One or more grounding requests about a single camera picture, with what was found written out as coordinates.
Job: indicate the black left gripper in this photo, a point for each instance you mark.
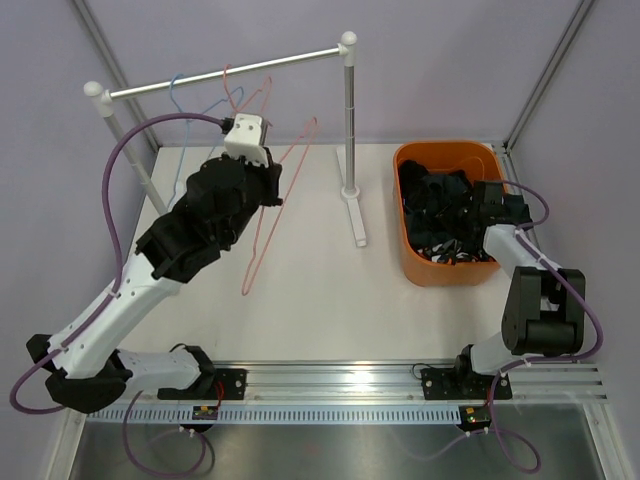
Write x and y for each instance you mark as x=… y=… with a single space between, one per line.
x=269 y=175

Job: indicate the dark green shorts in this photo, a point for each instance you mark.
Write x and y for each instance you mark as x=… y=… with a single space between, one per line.
x=436 y=212

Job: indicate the orange camouflage shorts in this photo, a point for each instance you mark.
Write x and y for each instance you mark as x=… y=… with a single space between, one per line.
x=453 y=252

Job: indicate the pink wire hanger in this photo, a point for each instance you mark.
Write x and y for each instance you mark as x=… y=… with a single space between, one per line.
x=256 y=102
x=260 y=248

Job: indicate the black shorts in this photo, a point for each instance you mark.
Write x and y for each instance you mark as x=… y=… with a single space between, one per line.
x=411 y=175

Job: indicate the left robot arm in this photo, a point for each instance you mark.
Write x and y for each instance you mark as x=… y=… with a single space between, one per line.
x=88 y=370

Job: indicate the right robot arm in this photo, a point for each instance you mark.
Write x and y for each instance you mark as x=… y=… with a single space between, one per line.
x=542 y=317

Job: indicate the orange plastic laundry basket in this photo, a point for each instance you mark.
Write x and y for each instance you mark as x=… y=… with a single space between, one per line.
x=479 y=163

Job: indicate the metal clothes rack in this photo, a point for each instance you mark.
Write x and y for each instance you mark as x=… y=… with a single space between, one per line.
x=346 y=48

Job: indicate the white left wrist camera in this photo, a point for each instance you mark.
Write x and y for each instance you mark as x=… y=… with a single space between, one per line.
x=246 y=139

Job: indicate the aluminium mounting rail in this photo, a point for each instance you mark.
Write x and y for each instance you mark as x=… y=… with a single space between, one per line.
x=390 y=382

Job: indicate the white slotted cable duct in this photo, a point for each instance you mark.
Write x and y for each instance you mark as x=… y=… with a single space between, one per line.
x=236 y=414

